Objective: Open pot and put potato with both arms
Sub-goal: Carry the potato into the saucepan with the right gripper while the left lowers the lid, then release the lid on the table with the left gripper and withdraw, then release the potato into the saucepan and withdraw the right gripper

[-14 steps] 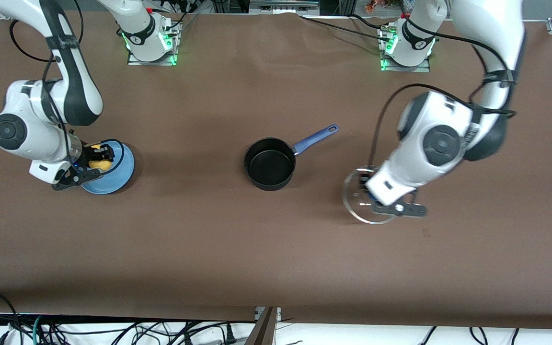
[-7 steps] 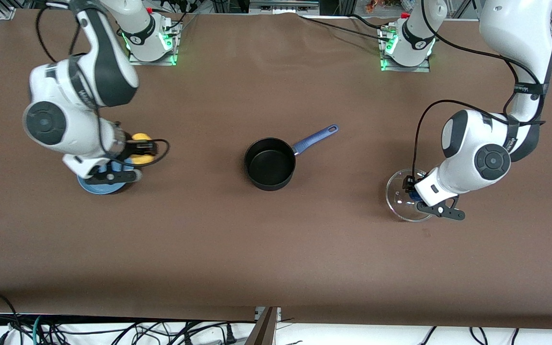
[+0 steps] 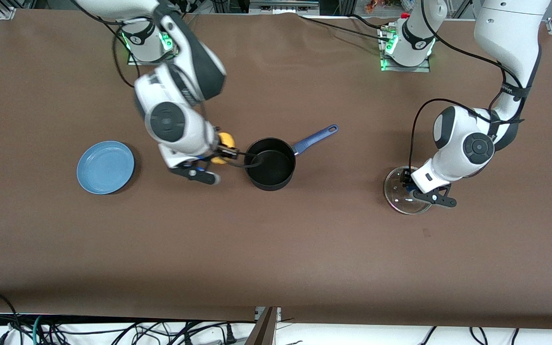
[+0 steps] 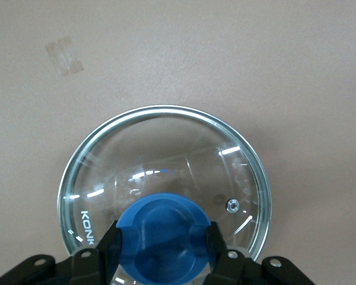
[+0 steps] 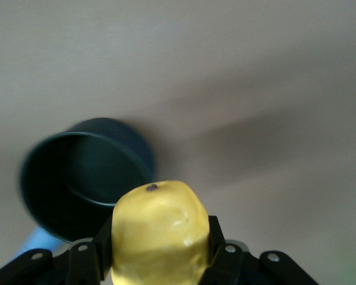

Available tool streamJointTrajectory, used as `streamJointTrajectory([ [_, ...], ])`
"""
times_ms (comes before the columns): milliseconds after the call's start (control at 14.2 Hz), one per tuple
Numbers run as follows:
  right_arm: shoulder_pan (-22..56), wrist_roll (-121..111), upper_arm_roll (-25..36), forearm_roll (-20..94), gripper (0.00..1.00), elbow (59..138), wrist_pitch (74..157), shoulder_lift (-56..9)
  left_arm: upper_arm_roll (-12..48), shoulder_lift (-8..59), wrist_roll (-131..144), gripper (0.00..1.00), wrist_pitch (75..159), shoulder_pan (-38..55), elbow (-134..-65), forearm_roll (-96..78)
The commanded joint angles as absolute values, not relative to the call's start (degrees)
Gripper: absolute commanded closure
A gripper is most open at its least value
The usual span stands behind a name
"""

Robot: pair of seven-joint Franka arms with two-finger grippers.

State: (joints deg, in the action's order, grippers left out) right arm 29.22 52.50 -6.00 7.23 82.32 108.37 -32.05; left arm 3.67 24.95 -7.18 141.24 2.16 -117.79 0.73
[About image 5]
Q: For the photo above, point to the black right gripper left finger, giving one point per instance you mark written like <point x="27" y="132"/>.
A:
<point x="77" y="261"/>

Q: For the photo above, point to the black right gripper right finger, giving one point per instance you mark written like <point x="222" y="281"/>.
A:
<point x="234" y="261"/>

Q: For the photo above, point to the yellow potato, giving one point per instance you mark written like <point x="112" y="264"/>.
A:
<point x="160" y="234"/>

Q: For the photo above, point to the dark blue pot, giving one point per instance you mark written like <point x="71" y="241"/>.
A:
<point x="86" y="178"/>

